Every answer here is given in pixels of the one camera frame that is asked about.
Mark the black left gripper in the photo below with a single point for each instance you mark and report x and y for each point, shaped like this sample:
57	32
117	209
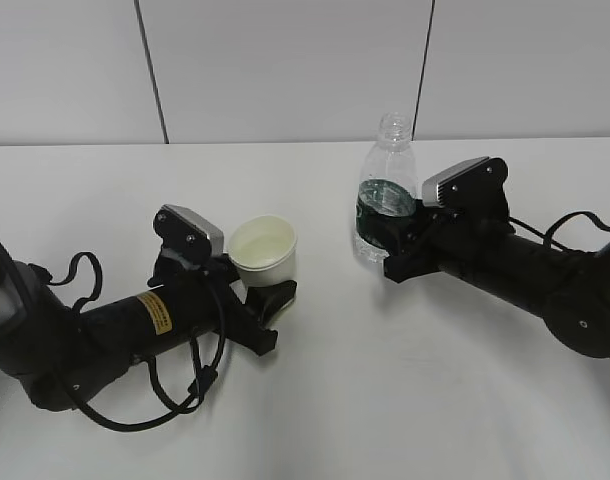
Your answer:
214	298

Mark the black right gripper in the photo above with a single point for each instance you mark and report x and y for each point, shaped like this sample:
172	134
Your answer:
428	241

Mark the white paper cup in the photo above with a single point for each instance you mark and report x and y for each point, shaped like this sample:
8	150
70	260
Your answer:
263	250

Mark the clear water bottle green label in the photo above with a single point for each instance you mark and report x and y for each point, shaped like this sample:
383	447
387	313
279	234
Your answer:
387	187

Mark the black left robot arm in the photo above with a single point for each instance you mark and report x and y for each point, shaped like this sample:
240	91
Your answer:
65	355

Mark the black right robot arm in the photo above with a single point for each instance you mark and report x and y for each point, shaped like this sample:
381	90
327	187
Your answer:
569	289

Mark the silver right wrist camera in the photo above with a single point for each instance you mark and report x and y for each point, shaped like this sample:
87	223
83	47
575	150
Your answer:
474	187

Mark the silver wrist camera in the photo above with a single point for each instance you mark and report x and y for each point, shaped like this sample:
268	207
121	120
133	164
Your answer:
474	187
188	239

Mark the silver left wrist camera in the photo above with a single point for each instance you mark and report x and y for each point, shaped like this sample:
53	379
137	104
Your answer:
188	239

